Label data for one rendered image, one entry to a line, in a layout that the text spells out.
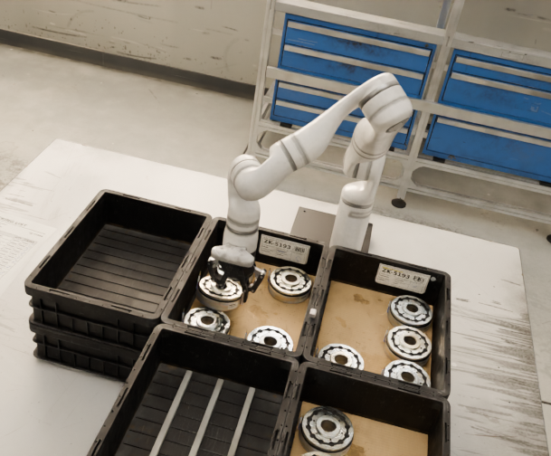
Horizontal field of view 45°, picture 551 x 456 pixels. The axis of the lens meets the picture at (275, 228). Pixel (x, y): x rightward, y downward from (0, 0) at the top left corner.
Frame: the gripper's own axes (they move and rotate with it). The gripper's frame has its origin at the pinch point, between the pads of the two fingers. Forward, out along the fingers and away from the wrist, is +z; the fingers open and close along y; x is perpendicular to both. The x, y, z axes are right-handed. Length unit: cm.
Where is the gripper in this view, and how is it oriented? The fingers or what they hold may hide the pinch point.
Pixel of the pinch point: (232, 293)
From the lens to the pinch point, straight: 154.1
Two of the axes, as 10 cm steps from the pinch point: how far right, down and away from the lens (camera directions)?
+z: -1.4, 8.2, 5.6
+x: -2.2, 5.2, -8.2
